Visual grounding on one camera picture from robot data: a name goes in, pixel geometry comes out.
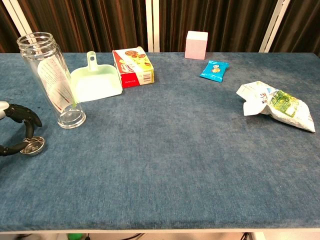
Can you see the small shiny metal bowl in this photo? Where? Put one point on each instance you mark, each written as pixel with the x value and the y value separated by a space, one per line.
pixel 35 148

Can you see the pink cube block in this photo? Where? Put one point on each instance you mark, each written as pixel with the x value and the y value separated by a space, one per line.
pixel 196 46

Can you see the dark brown curtain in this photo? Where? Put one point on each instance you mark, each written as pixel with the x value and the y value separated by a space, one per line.
pixel 100 25

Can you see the tall clear glass cup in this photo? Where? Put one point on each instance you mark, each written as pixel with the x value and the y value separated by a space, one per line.
pixel 51 75

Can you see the red yellow snack box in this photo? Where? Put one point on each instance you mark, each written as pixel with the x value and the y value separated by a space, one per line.
pixel 135 65

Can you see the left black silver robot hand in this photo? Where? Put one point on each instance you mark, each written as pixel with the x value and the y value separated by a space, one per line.
pixel 17 111

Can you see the blue felt table mat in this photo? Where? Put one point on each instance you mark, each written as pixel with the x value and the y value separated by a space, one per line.
pixel 160 155

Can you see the white green crumpled snack bag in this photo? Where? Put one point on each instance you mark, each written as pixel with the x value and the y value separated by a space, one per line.
pixel 277 105

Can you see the white frame post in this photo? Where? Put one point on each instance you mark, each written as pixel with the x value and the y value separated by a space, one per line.
pixel 152 25
pixel 273 25
pixel 15 15

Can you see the blue snack packet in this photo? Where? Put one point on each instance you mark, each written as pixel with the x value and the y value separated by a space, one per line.
pixel 214 71

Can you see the light green plastic dustpan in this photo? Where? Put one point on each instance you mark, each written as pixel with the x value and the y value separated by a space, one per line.
pixel 97 85

